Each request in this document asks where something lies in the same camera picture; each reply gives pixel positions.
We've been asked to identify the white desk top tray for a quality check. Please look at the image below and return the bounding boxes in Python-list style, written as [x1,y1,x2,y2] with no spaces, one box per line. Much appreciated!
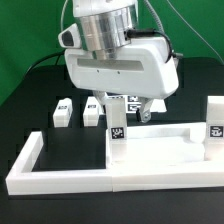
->
[106,122,224,169]

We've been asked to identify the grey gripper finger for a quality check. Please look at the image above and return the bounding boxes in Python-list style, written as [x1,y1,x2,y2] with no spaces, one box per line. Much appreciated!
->
[136,97,153,123]
[93,90,108,106]

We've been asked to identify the black cables on table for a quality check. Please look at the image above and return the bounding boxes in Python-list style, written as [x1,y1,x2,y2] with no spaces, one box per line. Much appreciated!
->
[25,52,66,75]

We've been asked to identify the AprilTag marker sheet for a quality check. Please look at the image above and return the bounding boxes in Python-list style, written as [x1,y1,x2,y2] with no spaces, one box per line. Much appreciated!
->
[110,95,167,114]

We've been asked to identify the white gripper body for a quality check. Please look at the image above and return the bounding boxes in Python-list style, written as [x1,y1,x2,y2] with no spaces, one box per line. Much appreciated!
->
[58,24,179,99]

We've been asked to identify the white U-shaped frame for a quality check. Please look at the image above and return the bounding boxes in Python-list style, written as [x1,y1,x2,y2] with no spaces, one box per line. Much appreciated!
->
[6,132,224,195]

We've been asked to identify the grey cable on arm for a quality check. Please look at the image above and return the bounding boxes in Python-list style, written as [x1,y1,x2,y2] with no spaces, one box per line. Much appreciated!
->
[143,0,166,33]

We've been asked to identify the grey looping cable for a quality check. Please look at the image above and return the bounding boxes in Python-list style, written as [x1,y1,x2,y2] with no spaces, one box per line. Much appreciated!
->
[60,0,73,31]

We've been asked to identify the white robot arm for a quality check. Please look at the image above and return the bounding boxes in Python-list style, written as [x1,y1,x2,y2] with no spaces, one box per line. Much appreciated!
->
[58,0,178,123]

